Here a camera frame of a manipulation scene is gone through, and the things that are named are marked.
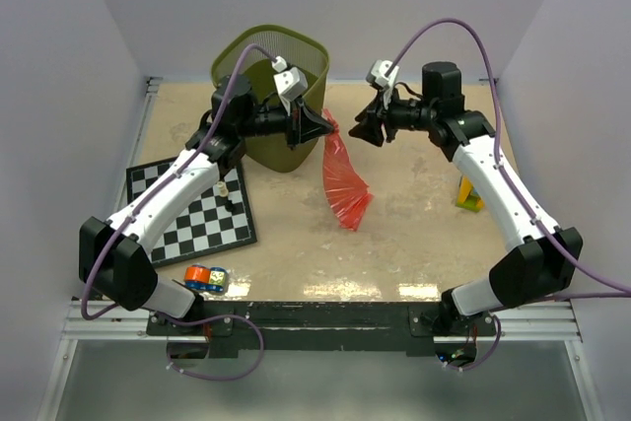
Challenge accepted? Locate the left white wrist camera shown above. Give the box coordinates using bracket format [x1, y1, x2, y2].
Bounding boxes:
[271, 56, 308, 113]

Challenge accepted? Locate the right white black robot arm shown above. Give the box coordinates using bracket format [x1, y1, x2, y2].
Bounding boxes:
[349, 60, 583, 335]

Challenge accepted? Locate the olive green mesh trash bin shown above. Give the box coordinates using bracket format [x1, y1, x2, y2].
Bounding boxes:
[209, 24, 330, 173]

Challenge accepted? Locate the colourful toy block stack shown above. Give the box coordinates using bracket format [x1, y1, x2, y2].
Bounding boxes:
[456, 175, 484, 212]

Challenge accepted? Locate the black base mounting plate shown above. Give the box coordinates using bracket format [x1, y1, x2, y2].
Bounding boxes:
[147, 301, 496, 362]

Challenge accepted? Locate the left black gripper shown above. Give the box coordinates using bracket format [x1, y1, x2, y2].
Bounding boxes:
[238, 94, 335, 151]

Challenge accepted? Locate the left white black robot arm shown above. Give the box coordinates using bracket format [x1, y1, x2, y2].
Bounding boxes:
[79, 67, 334, 334]

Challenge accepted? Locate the red plastic trash bag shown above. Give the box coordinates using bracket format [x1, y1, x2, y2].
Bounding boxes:
[322, 108, 374, 232]

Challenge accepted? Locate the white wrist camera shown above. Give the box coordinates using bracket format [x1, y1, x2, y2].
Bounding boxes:
[366, 60, 399, 105]
[271, 56, 308, 113]

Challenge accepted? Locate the cream chess piece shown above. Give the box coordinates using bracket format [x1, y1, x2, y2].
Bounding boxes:
[217, 181, 230, 198]

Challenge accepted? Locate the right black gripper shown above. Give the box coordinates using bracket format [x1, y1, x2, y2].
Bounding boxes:
[349, 85, 436, 148]

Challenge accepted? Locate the black white chessboard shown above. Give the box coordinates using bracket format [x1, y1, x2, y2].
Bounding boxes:
[150, 165, 257, 268]

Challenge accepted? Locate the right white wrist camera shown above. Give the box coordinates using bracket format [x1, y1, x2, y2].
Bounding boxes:
[366, 60, 399, 105]

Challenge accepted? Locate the orange blue toy car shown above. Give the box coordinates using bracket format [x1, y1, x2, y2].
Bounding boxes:
[183, 264, 228, 293]

